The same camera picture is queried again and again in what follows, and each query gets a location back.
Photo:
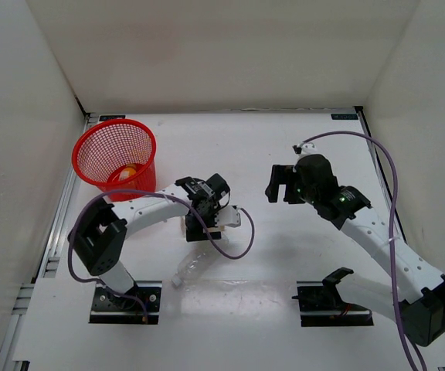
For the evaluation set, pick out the clear bottle yellow label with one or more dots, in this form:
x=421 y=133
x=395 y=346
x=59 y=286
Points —
x=198 y=234

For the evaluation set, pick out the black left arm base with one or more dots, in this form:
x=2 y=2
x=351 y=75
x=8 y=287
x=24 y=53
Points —
x=109 y=309

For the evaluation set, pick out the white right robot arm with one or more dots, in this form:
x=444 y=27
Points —
x=417 y=300

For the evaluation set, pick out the aluminium table frame rail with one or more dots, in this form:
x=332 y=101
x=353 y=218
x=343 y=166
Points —
x=35 y=169

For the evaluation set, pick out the orange juice bottle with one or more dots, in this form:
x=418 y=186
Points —
x=124 y=172

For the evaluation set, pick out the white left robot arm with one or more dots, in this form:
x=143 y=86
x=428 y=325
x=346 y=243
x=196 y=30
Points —
x=99 y=234

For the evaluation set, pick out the red mesh plastic bin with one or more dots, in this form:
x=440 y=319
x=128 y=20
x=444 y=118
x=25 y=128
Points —
x=107 y=146

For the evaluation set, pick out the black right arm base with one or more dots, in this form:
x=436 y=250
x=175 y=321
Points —
x=321 y=306

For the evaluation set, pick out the clear plastic bottle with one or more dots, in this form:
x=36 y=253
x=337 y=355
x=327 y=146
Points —
x=202 y=256

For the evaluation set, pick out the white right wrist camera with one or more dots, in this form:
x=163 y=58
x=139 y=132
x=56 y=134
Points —
x=305 y=148

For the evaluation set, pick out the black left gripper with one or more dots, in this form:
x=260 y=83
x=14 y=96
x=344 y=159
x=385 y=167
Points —
x=194 y=231

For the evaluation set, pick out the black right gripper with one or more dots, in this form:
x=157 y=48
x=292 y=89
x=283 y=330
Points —
x=282 y=175

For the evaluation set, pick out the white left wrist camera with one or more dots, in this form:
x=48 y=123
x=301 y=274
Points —
x=228 y=217

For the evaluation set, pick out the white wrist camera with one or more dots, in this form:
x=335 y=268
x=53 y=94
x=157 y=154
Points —
x=228 y=217
x=305 y=148

